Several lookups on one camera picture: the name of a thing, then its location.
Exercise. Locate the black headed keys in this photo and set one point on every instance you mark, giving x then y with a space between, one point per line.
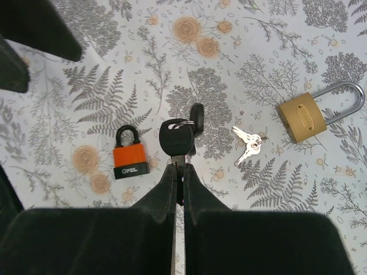
176 138

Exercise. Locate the floral patterned mat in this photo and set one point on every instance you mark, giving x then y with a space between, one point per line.
144 62

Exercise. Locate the orange black padlock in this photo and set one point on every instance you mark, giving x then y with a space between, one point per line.
129 160

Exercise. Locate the brass padlock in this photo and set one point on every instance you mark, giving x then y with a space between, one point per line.
302 117

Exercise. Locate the silver keys on ring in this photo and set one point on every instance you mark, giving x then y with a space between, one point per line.
253 144

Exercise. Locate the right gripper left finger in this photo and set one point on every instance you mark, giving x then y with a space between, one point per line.
134 240

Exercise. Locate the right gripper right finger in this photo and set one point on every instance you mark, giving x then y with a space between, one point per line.
219 240

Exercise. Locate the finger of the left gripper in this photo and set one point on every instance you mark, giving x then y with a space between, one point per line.
14 71
38 25

